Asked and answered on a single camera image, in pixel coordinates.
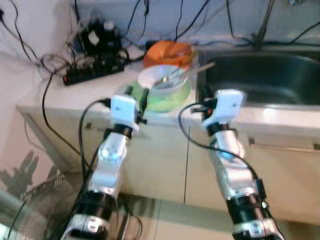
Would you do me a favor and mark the white bowl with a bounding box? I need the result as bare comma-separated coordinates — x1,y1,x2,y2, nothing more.
137,64,189,95

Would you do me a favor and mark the beige kitchen cabinet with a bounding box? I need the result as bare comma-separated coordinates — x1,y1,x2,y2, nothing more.
17,105,320,226

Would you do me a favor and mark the green plate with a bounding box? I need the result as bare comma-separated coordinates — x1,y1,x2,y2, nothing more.
119,79,193,114

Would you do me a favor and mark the black power strip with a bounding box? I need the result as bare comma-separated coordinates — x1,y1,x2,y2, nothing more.
62,56,127,87

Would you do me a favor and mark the orange plastic bowl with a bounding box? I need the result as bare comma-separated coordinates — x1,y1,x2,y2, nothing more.
143,41,197,70

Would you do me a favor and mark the black power adapter box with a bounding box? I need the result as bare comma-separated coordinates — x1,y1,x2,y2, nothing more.
79,19,124,57

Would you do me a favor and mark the stainless steel sink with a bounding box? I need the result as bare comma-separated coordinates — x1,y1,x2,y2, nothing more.
196,49,320,110

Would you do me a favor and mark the grey metal faucet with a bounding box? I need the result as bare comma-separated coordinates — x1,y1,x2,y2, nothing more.
251,0,277,50

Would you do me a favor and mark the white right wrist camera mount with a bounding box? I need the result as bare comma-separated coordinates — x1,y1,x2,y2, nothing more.
201,89,247,130

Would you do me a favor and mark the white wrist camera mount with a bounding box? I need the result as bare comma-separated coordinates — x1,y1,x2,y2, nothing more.
109,94,141,132
201,89,247,130

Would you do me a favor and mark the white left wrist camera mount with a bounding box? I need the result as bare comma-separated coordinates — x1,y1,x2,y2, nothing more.
109,94,141,132

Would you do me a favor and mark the short metal cabinet handle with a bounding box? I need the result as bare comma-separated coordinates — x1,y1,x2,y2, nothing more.
82,122,108,135

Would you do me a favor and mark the black power strip cord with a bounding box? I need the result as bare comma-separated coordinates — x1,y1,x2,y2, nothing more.
41,74,83,158

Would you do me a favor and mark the long metal cabinet handle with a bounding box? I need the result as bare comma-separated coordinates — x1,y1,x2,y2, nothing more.
248,139,320,152

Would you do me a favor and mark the wire grille floor fan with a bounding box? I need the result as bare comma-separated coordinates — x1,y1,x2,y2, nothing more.
0,172,81,240

